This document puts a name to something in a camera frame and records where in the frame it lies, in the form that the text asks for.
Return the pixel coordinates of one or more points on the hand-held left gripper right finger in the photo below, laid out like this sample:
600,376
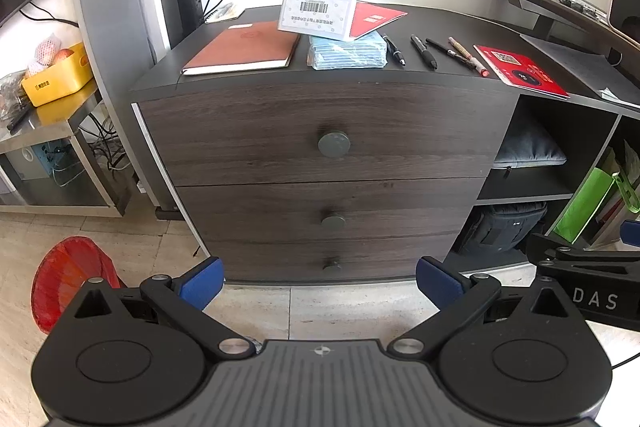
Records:
439,283

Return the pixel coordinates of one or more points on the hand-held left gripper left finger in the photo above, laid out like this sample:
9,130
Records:
202,283

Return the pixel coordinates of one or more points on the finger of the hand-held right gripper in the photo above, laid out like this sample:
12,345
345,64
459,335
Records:
631,233
590,263

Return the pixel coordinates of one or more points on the large dark wood drawer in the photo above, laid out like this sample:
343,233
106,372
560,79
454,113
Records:
240,132

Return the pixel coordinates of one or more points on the narrow dark wood drawer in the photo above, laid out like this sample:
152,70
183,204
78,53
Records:
280,263

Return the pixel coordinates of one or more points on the medium dark wood drawer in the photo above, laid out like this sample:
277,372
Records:
260,217

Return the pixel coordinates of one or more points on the dark wood drawer cabinet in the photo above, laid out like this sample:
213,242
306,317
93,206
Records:
445,26

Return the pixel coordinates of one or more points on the green plastic clip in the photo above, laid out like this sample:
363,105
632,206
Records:
629,197

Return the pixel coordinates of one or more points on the black backpack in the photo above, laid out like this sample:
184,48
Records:
505,227

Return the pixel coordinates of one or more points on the dark open shelf unit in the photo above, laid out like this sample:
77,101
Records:
530,183

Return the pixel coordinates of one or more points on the grey cushion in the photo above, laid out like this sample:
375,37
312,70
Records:
530,147

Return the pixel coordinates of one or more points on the white paper sheet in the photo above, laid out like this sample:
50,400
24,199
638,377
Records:
620,96

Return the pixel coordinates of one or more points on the red trash bin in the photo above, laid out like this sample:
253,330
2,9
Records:
65,277

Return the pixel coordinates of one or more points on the red printed card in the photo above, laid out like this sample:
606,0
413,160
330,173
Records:
520,72

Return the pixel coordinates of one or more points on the blue box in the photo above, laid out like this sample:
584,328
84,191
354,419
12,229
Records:
47,159

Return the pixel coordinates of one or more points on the metal side table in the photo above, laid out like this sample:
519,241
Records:
60,123

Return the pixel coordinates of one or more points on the beige pen with red tip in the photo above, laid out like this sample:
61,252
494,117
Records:
465,54

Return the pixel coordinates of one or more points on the thick black marker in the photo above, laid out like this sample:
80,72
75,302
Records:
424,52

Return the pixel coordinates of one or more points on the small circuit board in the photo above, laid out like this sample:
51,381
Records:
580,4

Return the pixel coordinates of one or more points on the thin black pen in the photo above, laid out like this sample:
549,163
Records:
442,48

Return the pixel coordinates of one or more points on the black ballpoint pen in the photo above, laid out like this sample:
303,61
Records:
394,51

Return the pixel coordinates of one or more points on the dark monitor riser shelf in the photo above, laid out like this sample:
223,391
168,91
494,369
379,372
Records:
550,9

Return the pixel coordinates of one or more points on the brown notebook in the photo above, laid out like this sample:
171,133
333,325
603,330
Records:
240,47

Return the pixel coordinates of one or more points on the yellow plastic basket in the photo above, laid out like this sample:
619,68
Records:
55,79

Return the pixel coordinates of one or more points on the red apple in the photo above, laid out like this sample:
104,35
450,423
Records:
64,55

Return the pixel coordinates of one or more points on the clear plastic bag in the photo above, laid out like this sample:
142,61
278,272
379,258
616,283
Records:
11,94

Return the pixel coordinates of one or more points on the small spiral notepad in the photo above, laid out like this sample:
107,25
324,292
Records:
225,13

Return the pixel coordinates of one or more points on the red booklet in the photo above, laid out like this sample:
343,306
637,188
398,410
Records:
376,18

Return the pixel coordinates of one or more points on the fruit in white foam net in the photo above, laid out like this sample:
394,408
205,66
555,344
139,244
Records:
46,49

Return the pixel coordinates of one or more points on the white barcode box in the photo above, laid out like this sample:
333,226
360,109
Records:
315,14

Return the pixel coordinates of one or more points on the grey curved partition panel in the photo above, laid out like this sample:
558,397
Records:
105,7

